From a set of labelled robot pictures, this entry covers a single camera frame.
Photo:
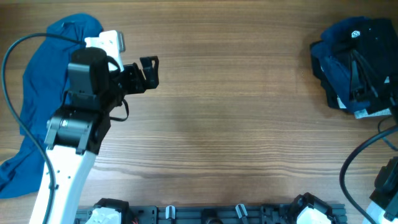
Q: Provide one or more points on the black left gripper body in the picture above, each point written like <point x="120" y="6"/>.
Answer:
<point x="130" y="80"/>

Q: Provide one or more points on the black polo shirt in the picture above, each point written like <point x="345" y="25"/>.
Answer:
<point x="371" y="56"/>

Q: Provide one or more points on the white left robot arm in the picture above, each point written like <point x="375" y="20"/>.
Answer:
<point x="76" y="130"/>

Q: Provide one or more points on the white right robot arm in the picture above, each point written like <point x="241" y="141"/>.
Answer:
<point x="307" y="208"/>

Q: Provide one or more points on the blue polo shirt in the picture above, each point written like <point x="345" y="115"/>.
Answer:
<point x="44" y="81"/>

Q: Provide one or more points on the folded navy blue garment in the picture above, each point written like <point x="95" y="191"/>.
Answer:
<point x="332" y="72"/>

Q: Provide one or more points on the grey folded cloth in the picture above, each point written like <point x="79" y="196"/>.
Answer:
<point x="364" y="114"/>

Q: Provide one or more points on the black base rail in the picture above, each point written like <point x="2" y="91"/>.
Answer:
<point x="266" y="213"/>

